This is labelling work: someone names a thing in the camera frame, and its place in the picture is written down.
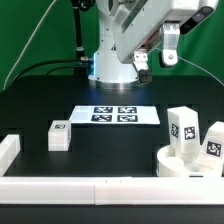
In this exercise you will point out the black pole with cables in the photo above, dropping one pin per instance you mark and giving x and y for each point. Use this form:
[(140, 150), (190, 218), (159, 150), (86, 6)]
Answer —
[(81, 60)]

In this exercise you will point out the white U-shaped fence frame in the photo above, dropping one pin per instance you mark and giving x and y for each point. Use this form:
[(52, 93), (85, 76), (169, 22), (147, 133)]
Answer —
[(102, 191)]

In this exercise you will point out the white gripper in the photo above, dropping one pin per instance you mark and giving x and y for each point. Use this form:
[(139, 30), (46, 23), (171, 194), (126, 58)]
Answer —
[(149, 22)]

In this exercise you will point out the white marker sheet with tags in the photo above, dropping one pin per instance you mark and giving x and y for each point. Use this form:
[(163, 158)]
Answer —
[(146, 115)]

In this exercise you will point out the white round stool seat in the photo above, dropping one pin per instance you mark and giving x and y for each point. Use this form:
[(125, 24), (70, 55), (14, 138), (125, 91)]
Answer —
[(171, 163)]

